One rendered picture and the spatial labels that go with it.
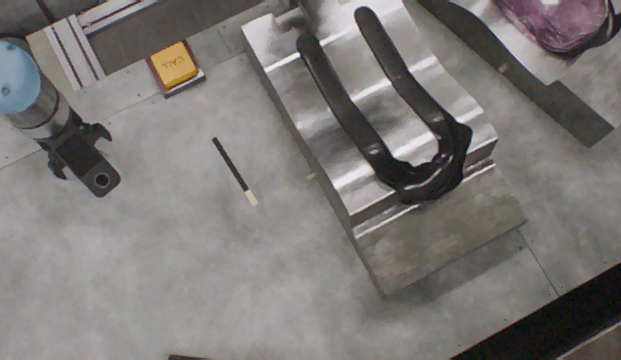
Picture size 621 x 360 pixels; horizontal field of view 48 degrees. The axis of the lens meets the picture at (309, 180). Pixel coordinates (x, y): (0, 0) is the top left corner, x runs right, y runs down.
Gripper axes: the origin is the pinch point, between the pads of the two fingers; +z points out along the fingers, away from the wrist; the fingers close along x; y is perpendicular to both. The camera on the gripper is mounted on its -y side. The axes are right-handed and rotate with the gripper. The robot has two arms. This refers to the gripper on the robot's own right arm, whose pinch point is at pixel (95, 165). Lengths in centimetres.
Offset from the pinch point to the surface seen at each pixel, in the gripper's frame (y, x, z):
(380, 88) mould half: -23.5, -41.9, -3.8
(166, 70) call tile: 5.2, -19.5, 0.9
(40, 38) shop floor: 79, -11, 85
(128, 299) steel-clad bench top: -19.3, 10.6, 4.6
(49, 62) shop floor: 71, -8, 85
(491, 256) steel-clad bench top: -55, -37, 5
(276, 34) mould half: -5.0, -36.1, -4.4
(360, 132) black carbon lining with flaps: -26.9, -33.8, -5.5
